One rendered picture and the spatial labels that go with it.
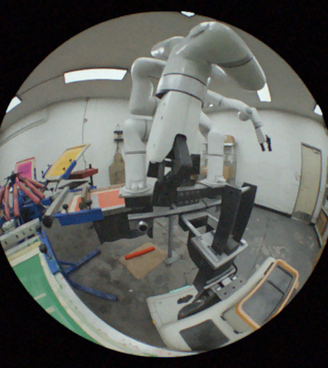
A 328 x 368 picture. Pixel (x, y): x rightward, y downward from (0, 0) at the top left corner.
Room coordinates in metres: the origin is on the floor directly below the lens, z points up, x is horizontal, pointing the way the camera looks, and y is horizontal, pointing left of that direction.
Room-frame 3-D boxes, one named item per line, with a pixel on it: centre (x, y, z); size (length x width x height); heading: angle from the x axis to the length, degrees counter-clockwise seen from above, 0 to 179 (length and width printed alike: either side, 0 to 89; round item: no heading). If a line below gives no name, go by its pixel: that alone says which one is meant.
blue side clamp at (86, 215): (0.45, 0.49, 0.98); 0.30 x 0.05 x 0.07; 125
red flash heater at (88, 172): (1.62, 1.44, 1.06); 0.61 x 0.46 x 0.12; 5
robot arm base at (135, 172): (0.47, 0.12, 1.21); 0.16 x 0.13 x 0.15; 18
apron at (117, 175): (2.73, 1.13, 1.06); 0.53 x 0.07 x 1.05; 125
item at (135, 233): (0.69, 0.30, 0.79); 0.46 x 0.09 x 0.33; 125
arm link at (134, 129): (0.49, 0.11, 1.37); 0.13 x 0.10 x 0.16; 117
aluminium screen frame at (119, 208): (0.81, 0.45, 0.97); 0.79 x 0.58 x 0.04; 125
